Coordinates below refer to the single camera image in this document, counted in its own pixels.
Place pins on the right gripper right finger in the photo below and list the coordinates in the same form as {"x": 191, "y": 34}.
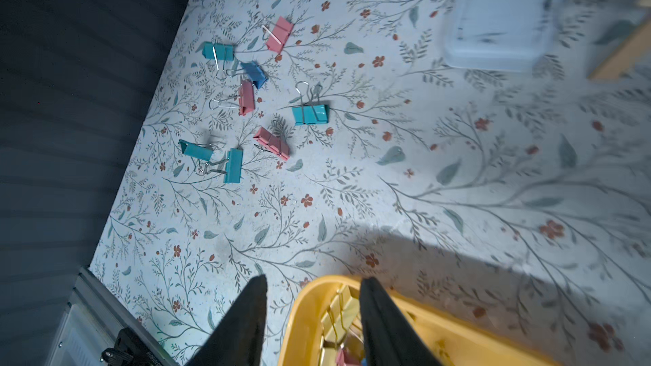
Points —
{"x": 389, "y": 339}

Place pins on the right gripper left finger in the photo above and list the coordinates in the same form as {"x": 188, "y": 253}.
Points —
{"x": 238, "y": 339}

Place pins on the yellow storage box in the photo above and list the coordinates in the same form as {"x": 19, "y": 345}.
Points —
{"x": 466, "y": 344}

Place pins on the yellow binder clip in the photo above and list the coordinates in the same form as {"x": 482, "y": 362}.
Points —
{"x": 341, "y": 317}

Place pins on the pink binder clip lower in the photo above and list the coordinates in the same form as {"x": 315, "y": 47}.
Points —
{"x": 272, "y": 144}

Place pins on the pink binder clip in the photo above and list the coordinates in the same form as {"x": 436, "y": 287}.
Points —
{"x": 246, "y": 98}
{"x": 278, "y": 35}
{"x": 272, "y": 144}

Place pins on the pink binder clip middle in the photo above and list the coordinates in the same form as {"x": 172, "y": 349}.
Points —
{"x": 246, "y": 98}

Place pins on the blue binder clip left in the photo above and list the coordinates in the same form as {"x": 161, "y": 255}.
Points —
{"x": 255, "y": 73}

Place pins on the pink binder clip top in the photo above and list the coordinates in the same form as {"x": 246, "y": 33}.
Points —
{"x": 278, "y": 35}

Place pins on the light blue plastic case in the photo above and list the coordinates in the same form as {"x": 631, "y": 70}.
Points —
{"x": 501, "y": 35}

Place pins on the wooden easel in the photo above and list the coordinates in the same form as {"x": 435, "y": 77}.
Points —
{"x": 631, "y": 49}

